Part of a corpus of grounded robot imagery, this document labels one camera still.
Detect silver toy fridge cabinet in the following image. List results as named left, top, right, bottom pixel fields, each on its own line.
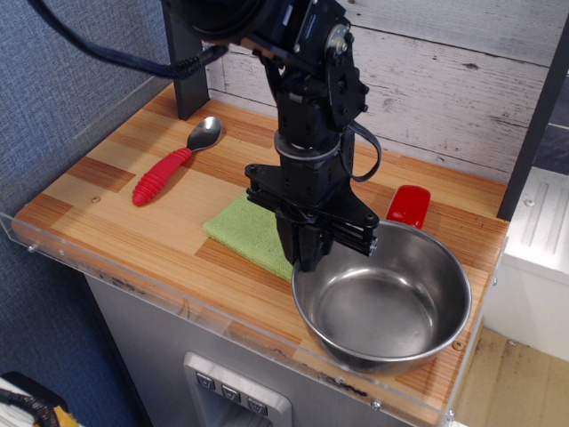
left=88, top=277, right=454, bottom=426

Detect dark grey post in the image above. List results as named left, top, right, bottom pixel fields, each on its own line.
left=162, top=2, right=210, bottom=120
left=497, top=1, right=568, bottom=221

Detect dark grey left post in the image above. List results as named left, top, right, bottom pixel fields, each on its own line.
left=162, top=2, right=210, bottom=120

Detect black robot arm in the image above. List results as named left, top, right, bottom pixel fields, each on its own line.
left=164, top=1, right=379, bottom=271

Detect red plastic toy block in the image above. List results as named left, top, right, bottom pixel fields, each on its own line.
left=386, top=185, right=431, bottom=229

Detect green cloth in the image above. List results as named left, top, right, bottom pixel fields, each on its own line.
left=203, top=194, right=293, bottom=282

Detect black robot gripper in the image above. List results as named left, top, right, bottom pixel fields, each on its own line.
left=245, top=151, right=379, bottom=271

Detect clear acrylic table guard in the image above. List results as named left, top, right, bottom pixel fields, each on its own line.
left=1, top=87, right=507, bottom=426

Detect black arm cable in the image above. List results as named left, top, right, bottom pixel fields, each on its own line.
left=346, top=123, right=383, bottom=183

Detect dark grey right post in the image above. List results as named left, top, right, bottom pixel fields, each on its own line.
left=497, top=1, right=568, bottom=221

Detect white grooved side counter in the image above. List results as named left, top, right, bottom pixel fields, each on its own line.
left=482, top=167, right=568, bottom=360

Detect silver dispenser button panel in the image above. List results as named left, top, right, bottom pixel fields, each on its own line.
left=183, top=351, right=293, bottom=426

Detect red handled metal spoon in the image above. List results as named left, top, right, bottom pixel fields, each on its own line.
left=132, top=117, right=222, bottom=206

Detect stainless steel pot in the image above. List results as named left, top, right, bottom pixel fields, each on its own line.
left=292, top=221, right=472, bottom=375

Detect black braided cable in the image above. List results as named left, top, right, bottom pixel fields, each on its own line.
left=26, top=0, right=230, bottom=80

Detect yellow object at corner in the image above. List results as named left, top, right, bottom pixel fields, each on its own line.
left=43, top=407, right=81, bottom=427

